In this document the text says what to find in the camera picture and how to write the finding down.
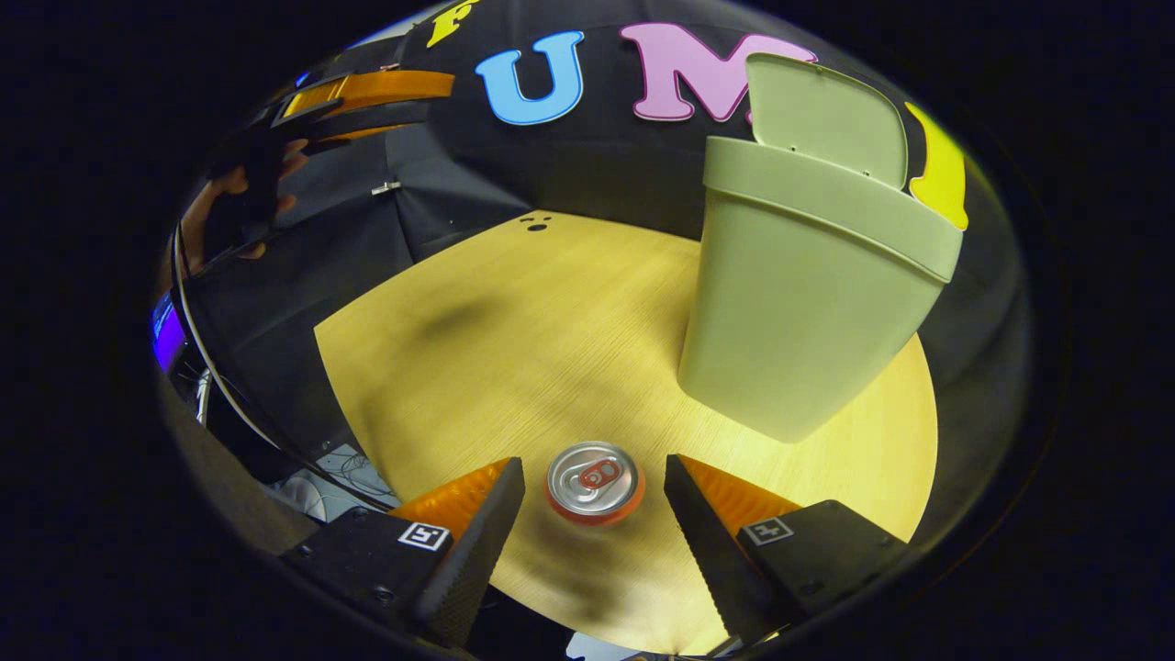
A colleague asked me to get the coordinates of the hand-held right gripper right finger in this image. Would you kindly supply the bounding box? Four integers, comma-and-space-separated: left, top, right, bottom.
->
663, 453, 912, 645

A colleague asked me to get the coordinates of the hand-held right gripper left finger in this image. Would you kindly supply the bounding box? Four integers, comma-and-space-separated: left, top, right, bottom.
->
280, 456, 527, 648

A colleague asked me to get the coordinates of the orange pop can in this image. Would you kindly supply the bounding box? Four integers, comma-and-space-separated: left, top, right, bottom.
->
544, 440, 646, 528

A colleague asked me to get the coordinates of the light green desktop garbage bin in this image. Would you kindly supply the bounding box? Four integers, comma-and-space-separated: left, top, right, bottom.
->
677, 52, 965, 445

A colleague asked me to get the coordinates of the wooden desktop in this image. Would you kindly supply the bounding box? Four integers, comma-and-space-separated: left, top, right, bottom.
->
314, 210, 940, 658

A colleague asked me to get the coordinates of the blue lit screen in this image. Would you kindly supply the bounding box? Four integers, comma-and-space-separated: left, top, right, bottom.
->
151, 292, 186, 373

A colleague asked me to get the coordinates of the black backdrop cloth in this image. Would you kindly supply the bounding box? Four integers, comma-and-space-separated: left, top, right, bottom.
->
151, 0, 1029, 552

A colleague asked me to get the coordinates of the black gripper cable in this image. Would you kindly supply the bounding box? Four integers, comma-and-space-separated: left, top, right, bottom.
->
171, 220, 397, 513

